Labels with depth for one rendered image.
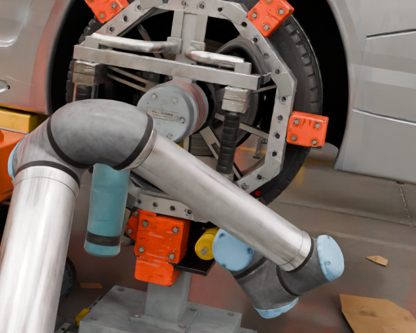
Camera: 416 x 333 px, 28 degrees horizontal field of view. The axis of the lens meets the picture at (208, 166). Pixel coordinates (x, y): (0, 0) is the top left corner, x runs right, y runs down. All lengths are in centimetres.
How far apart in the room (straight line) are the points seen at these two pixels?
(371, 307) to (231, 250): 165
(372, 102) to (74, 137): 91
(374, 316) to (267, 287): 155
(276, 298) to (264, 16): 65
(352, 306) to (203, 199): 185
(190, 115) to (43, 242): 63
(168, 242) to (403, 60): 73
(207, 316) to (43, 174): 109
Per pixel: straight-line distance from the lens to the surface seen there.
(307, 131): 197
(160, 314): 233
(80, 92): 185
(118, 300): 245
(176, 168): 148
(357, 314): 326
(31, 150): 149
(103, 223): 200
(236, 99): 176
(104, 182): 197
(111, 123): 142
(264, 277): 177
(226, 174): 179
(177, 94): 187
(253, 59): 184
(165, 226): 208
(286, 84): 196
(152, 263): 211
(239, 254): 175
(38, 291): 132
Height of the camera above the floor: 117
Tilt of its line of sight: 13 degrees down
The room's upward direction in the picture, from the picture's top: 9 degrees clockwise
